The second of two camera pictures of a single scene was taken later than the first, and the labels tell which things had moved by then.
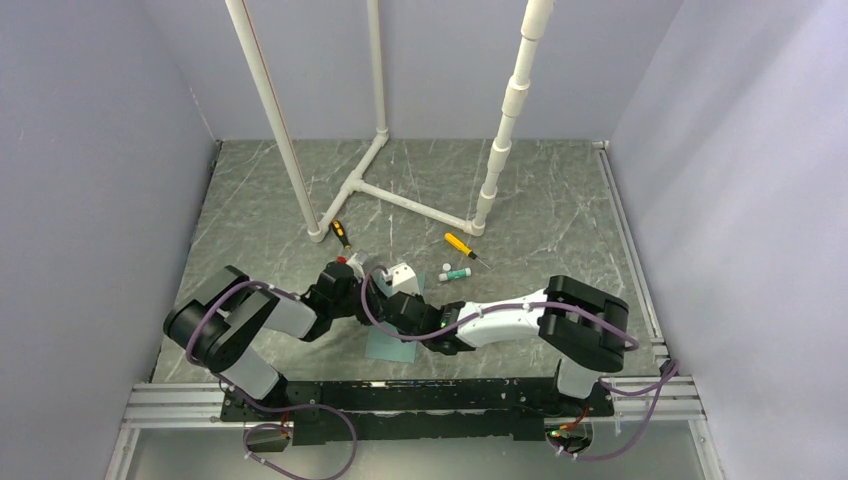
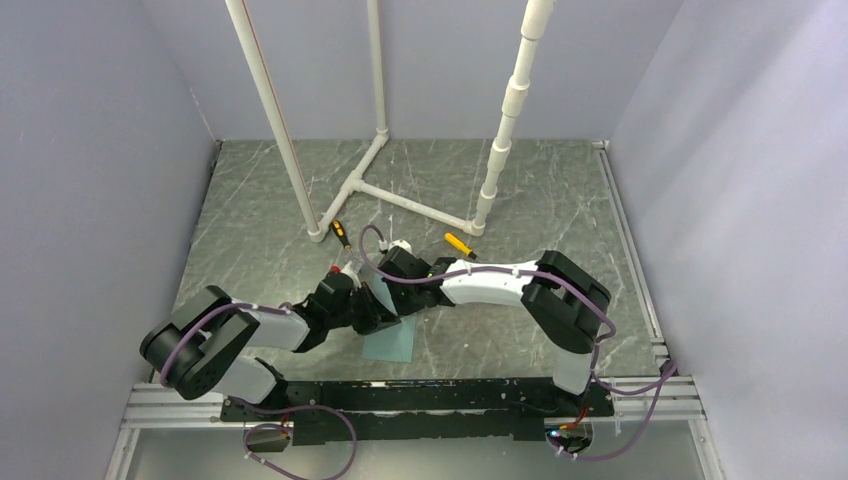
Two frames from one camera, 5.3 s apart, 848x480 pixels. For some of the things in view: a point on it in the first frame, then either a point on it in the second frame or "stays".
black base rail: [430, 411] stays
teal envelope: [382, 345] stays
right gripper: [416, 297] to [403, 307]
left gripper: [374, 297] stays
